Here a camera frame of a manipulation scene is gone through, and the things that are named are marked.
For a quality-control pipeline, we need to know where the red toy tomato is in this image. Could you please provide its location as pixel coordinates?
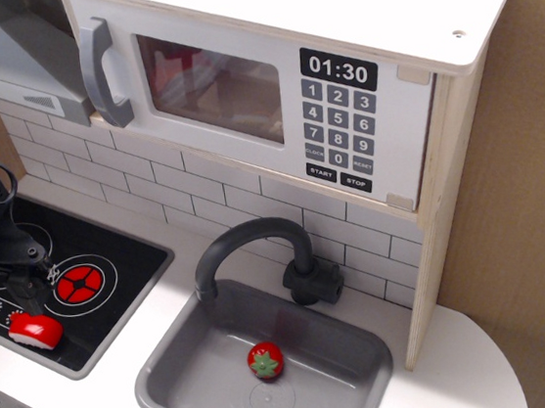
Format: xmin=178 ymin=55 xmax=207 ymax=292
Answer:
xmin=247 ymin=341 xmax=285 ymax=380

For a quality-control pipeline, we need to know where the red white toy sushi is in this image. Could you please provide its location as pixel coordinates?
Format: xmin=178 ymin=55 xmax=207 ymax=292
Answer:
xmin=8 ymin=312 xmax=64 ymax=350

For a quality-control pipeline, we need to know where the grey plastic toy sink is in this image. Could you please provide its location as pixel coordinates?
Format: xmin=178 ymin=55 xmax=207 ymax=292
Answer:
xmin=135 ymin=280 xmax=392 ymax=408

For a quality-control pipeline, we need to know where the red object inside microwave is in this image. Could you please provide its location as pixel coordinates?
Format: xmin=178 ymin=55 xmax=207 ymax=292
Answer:
xmin=155 ymin=44 xmax=201 ymax=90

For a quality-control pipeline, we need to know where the brown cardboard panel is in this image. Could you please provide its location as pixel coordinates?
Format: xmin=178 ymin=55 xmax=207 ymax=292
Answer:
xmin=438 ymin=0 xmax=545 ymax=408

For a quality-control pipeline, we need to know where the dark grey toy faucet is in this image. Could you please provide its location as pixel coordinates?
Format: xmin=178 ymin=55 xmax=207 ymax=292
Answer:
xmin=194 ymin=217 xmax=344 ymax=306

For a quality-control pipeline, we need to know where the white toy microwave door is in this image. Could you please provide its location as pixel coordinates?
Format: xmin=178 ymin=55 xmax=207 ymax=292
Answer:
xmin=67 ymin=0 xmax=435 ymax=211

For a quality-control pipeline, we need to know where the white wooden microwave cabinet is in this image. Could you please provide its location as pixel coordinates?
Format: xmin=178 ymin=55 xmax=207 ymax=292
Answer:
xmin=63 ymin=0 xmax=545 ymax=407

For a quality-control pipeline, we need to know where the grey toy range hood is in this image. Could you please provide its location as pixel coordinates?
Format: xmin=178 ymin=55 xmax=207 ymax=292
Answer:
xmin=0 ymin=0 xmax=94 ymax=126

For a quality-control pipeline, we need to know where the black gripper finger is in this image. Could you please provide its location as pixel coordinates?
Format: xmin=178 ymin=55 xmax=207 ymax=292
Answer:
xmin=4 ymin=274 xmax=51 ymax=316

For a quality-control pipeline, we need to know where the grey microwave door handle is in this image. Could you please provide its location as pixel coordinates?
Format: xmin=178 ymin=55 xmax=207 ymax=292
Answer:
xmin=78 ymin=18 xmax=134 ymax=128

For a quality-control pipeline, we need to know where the black toy stove top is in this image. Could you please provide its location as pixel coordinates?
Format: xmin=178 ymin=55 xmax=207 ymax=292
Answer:
xmin=0 ymin=199 xmax=173 ymax=380

